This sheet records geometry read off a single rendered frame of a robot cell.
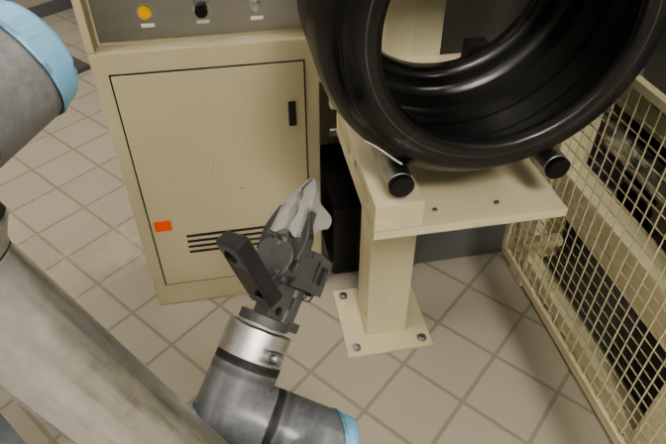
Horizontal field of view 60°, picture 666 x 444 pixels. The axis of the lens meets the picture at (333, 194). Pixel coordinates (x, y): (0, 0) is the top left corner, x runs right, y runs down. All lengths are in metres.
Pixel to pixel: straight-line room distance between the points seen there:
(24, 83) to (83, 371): 0.24
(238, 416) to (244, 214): 1.04
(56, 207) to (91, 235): 0.25
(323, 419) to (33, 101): 0.51
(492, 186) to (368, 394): 0.83
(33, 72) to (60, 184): 2.14
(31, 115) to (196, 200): 1.20
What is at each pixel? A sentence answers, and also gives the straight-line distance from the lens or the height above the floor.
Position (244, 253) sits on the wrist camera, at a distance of 0.73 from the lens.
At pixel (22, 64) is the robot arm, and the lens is 0.54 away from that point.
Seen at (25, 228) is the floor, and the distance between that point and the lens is 2.51.
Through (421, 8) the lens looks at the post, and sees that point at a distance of 1.23.
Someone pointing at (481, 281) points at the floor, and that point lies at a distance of 2.08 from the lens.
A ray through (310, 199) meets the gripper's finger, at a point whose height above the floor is 0.99.
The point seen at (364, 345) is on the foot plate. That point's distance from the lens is 1.84.
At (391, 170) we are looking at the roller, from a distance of 0.97.
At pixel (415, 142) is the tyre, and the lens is 0.90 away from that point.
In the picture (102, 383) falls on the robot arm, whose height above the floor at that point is 1.08.
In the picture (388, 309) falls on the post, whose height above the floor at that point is 0.12.
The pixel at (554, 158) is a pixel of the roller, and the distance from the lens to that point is 1.06.
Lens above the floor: 1.49
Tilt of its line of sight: 39 degrees down
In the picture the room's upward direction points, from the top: straight up
